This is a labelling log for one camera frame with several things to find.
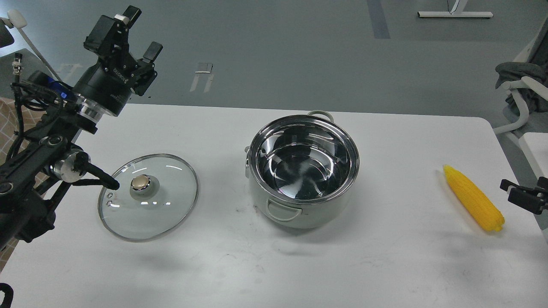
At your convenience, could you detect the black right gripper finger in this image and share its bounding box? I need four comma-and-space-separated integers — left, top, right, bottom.
500, 177, 548, 215

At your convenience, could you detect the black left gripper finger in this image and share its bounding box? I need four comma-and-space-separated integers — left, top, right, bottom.
83, 6, 142, 65
137, 41, 163, 69

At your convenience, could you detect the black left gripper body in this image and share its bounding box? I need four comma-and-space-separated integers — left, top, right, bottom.
73, 54, 157, 116

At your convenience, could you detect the yellow toy corn cob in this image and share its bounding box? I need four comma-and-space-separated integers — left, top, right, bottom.
443, 164, 505, 232

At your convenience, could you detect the glass pot lid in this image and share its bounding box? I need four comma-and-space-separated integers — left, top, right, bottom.
98, 154, 200, 243

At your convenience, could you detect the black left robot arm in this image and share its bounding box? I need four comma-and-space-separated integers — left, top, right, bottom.
0, 6, 163, 249

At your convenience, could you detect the pale green steel pot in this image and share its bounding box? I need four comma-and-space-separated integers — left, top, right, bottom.
244, 110, 360, 229

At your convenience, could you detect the beige checked cloth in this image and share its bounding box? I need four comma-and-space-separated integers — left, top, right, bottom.
0, 97, 45, 270

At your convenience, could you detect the grey office chair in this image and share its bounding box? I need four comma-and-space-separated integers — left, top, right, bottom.
0, 9, 62, 81

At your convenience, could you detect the white table leg base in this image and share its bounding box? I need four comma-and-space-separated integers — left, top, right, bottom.
417, 0, 494, 19

